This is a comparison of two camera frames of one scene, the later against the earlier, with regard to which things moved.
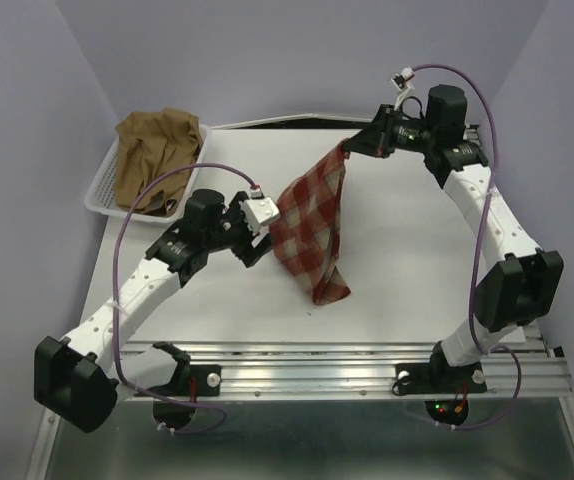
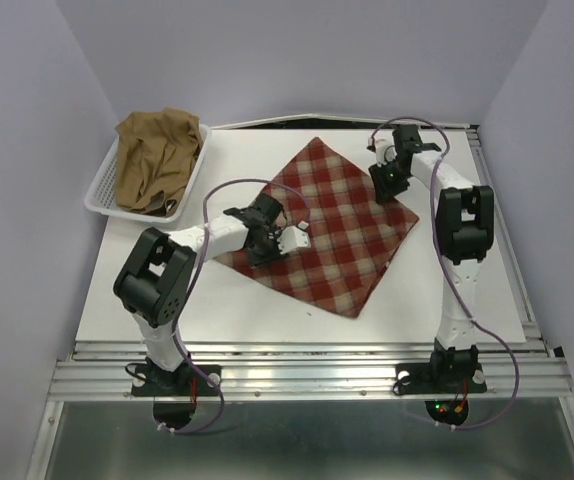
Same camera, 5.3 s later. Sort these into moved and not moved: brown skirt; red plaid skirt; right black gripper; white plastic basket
Moved: red plaid skirt; right black gripper
Not moved: brown skirt; white plastic basket
